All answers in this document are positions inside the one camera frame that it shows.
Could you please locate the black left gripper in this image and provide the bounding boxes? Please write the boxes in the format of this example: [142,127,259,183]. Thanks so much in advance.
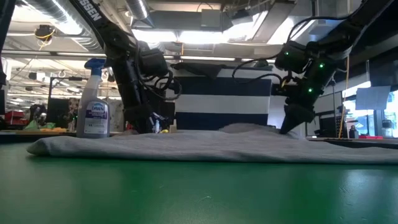
[111,57,156,134]

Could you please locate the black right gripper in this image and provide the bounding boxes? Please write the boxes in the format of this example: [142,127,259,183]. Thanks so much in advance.
[279,73,332,135]

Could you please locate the grey knit shirt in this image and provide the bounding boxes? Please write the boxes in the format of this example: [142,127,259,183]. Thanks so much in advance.
[26,123,398,165]

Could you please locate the navy white striped laundry bin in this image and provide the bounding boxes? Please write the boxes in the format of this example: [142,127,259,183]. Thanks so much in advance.
[169,63,274,131]

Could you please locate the light wooden desk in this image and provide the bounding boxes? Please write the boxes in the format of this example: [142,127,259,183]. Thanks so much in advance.
[6,129,125,138]

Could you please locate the patterned board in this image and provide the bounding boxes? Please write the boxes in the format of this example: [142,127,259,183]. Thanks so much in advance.
[108,98,125,131]

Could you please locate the white board panel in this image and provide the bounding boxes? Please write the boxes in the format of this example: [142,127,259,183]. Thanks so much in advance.
[312,91,343,138]

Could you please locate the clear spray bottle blue trigger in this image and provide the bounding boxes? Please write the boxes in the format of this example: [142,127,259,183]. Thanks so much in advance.
[76,58,116,139]

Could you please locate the dark bottle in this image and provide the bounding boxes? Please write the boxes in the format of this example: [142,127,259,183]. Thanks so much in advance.
[348,124,360,139]

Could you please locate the black monitor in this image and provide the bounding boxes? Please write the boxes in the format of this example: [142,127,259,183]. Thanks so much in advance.
[46,98,70,128]

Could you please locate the white paper sheet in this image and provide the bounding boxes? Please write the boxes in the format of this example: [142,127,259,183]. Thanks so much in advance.
[355,85,392,111]

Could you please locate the black garment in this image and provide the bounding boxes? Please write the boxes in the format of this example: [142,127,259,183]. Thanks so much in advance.
[170,63,227,80]

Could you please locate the bright green cloth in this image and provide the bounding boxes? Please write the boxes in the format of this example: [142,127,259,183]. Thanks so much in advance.
[24,119,57,131]

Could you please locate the red storage box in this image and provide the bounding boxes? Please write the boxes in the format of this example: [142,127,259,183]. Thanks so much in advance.
[4,111,24,125]

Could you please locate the grey ceiling box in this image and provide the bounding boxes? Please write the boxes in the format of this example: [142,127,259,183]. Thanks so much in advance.
[200,9,222,29]

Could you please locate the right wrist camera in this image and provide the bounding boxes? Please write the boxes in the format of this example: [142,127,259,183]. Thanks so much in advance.
[272,77,298,97]

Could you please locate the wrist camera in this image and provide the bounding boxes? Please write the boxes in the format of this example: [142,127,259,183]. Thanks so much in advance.
[272,77,298,97]
[138,48,169,77]

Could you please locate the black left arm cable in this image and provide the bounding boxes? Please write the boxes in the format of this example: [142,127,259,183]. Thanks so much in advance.
[136,52,183,102]

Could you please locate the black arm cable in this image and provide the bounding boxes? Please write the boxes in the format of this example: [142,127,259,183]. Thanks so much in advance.
[231,15,352,85]
[136,52,183,102]

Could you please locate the yellow hanging cord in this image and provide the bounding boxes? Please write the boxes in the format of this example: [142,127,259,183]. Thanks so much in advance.
[338,55,351,138]

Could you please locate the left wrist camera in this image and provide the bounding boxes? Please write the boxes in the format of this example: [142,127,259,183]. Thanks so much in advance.
[138,48,169,77]

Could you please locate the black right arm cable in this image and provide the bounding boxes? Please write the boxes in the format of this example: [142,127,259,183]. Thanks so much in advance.
[231,15,352,85]

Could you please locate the silver round ceiling duct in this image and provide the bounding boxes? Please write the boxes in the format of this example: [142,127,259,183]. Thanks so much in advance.
[126,0,150,20]

